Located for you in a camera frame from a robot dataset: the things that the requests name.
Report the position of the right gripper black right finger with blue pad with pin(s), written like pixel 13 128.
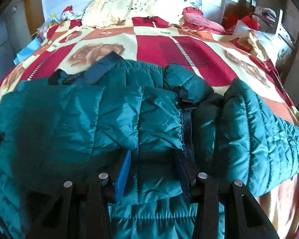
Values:
pixel 244 217

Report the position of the cream folded quilt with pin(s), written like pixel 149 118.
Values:
pixel 104 13

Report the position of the light blue bag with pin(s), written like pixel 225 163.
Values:
pixel 27 51

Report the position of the pink ruffled pillow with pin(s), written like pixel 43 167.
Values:
pixel 194 19

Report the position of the grey wardrobe cabinet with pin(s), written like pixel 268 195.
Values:
pixel 14 35

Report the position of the wooden door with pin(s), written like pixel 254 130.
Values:
pixel 34 15

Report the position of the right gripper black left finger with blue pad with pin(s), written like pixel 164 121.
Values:
pixel 81 210

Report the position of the red cream patterned bed blanket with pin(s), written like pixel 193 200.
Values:
pixel 217 59

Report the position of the santa plush toy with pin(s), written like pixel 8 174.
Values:
pixel 67 13

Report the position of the teal quilted puffer jacket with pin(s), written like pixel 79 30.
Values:
pixel 73 127

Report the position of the white pillow with pattern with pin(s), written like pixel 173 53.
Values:
pixel 275 46

